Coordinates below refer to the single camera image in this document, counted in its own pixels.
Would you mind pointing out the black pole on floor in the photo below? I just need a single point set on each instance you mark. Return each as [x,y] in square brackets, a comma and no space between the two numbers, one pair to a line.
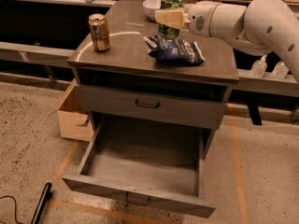
[46,195]

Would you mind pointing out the black drawer handle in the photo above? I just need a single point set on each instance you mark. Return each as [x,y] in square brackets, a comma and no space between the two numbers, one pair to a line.
[137,199]
[139,104]

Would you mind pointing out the grey metal rail shelf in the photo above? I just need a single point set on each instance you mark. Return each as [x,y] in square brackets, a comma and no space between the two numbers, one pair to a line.
[58,57]

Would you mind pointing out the blue chip bag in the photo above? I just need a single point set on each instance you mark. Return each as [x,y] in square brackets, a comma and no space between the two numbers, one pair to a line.
[174,50]

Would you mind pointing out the grey drawer cabinet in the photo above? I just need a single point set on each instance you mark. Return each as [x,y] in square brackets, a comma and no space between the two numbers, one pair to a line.
[127,65]

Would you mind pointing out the clear sanitizer bottle left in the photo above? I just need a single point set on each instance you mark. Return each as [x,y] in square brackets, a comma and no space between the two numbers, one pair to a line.
[259,67]

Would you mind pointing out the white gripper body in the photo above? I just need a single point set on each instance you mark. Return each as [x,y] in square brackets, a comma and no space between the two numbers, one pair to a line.
[198,20]

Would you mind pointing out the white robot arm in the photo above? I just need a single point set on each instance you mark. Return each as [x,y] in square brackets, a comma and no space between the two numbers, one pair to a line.
[259,28]

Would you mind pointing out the open grey middle drawer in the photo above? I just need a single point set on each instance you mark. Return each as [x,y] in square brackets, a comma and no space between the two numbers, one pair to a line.
[162,161]

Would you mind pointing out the clear sanitizer bottle right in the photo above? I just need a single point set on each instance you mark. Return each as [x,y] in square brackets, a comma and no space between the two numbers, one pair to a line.
[280,71]

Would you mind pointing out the green soda can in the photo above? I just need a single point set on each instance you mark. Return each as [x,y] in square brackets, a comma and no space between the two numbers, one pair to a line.
[163,30]

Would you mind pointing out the clear sanitizer bottle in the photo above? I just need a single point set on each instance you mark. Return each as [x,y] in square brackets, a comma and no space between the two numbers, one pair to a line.
[280,71]
[259,67]

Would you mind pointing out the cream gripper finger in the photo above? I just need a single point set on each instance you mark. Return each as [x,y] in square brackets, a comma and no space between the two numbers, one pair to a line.
[174,18]

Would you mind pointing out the black drawer handle upper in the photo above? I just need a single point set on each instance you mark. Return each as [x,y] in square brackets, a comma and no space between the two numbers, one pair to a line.
[139,104]

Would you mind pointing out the white bowl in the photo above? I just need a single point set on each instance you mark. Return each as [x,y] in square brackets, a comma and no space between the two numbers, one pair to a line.
[150,6]

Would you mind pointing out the cardboard box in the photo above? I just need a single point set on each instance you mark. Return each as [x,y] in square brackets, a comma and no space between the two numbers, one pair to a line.
[73,121]

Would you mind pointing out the closed grey upper drawer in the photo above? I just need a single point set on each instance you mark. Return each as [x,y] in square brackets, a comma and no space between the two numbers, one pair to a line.
[183,111]

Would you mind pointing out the black drawer handle lower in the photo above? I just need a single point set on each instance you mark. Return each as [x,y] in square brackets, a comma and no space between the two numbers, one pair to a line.
[137,199]

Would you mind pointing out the brown soda can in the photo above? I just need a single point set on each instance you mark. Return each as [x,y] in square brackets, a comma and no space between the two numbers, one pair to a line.
[99,32]

